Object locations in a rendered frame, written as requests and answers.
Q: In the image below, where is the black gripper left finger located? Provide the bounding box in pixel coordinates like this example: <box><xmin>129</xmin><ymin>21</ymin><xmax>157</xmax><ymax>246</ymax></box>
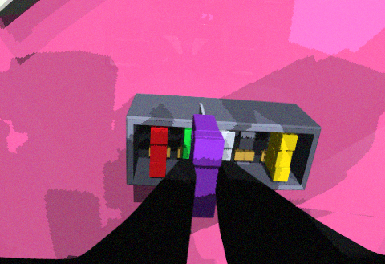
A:
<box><xmin>0</xmin><ymin>159</ymin><xmax>196</xmax><ymax>264</ymax></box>

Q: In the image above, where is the yellow fuse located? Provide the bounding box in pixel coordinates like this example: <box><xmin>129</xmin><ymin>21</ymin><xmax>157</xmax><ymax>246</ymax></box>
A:
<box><xmin>265</xmin><ymin>132</ymin><xmax>298</xmax><ymax>181</ymax></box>

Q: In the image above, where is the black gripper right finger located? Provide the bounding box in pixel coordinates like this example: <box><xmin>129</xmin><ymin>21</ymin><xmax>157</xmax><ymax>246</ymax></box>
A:
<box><xmin>216</xmin><ymin>160</ymin><xmax>385</xmax><ymax>264</ymax></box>

